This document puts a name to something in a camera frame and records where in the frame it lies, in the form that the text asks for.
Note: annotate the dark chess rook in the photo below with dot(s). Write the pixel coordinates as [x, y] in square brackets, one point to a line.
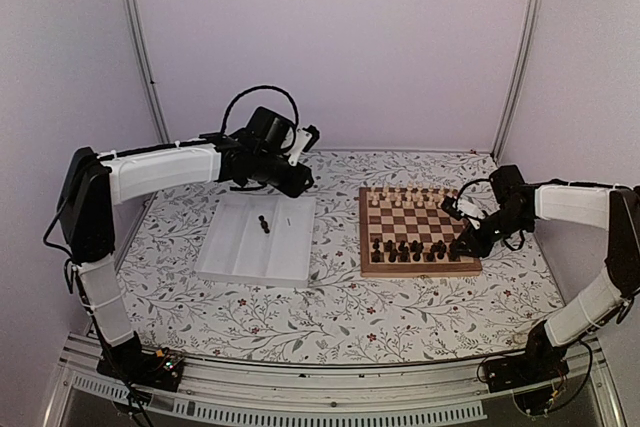
[431, 254]

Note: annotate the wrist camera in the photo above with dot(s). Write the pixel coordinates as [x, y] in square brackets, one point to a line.
[460, 208]
[305, 139]

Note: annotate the aluminium front rail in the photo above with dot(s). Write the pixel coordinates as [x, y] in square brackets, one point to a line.
[224, 392]

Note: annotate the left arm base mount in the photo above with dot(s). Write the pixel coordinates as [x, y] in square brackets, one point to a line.
[161, 369]

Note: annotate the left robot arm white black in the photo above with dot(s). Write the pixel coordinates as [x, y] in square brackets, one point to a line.
[93, 185]

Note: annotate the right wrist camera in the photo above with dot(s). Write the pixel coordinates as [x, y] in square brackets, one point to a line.
[460, 208]

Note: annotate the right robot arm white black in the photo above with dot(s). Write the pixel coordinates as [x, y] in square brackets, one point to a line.
[590, 234]

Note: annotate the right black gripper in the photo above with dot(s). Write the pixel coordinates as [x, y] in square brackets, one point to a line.
[481, 250]

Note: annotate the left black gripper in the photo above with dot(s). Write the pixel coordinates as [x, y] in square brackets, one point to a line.
[297, 186]

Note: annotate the white plastic tray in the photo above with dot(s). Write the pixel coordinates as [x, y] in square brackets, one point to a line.
[236, 250]

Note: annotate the wooden chess board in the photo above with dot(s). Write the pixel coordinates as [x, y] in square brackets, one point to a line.
[409, 213]

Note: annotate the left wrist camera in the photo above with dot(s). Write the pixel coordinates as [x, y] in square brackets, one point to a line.
[305, 139]

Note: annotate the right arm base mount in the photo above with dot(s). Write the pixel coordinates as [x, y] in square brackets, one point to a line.
[525, 372]

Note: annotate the dark chess piece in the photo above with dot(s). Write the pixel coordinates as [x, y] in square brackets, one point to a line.
[376, 255]
[441, 250]
[418, 250]
[404, 254]

